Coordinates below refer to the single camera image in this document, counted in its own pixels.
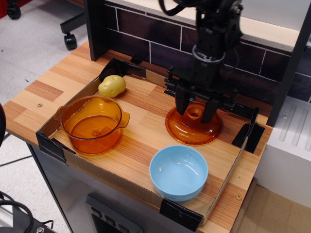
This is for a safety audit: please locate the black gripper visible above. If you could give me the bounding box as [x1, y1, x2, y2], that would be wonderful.
[164, 46, 239, 124]

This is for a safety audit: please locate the orange transparent pot lid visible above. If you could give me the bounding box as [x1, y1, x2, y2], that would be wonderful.
[165, 102, 223, 146]

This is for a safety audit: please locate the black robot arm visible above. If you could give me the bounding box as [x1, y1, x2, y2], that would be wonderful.
[159, 0, 243, 124]

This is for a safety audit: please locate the orange transparent pot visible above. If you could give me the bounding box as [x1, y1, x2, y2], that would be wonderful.
[54, 95, 130, 154]

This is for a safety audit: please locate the cardboard fence with black tape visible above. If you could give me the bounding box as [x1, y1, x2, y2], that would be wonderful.
[37, 56, 272, 233]

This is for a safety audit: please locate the light blue bowl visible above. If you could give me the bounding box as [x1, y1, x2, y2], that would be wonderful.
[149, 145, 208, 202]

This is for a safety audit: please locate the yellow toy potato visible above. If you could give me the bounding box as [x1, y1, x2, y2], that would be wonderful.
[98, 75, 126, 98]

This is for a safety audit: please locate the white grooved sink block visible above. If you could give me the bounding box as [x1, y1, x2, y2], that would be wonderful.
[255, 97, 311, 207]

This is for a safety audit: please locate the black office chair base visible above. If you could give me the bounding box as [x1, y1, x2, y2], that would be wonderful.
[60, 12, 86, 50]

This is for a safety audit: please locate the grey toy oven front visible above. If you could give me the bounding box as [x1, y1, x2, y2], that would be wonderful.
[29, 146, 164, 233]

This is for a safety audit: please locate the black caster wheel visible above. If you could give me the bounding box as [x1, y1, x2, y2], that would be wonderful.
[7, 0, 21, 20]

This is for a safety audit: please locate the black cable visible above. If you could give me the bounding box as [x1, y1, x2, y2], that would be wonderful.
[0, 190, 54, 233]

